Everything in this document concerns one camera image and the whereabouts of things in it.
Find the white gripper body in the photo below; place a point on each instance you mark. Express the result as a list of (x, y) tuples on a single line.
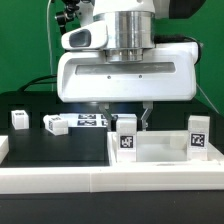
[(90, 72)]

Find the white sheet with tag markers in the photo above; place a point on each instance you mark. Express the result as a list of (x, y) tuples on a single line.
[(96, 120)]

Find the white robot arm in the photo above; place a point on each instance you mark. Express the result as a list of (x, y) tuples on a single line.
[(131, 22)]

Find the white U-shaped obstacle fence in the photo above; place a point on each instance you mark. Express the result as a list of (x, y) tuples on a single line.
[(111, 178)]

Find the white square table top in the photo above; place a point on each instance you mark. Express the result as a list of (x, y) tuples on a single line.
[(162, 148)]

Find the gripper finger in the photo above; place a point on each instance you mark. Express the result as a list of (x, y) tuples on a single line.
[(148, 107), (111, 119)]

